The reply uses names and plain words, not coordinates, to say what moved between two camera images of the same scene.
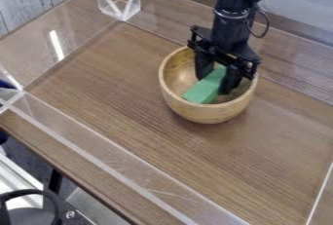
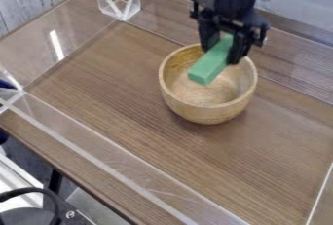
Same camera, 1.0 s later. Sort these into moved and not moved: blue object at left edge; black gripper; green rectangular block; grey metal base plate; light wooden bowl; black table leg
Moved: green rectangular block; black gripper
Not moved: blue object at left edge; grey metal base plate; light wooden bowl; black table leg
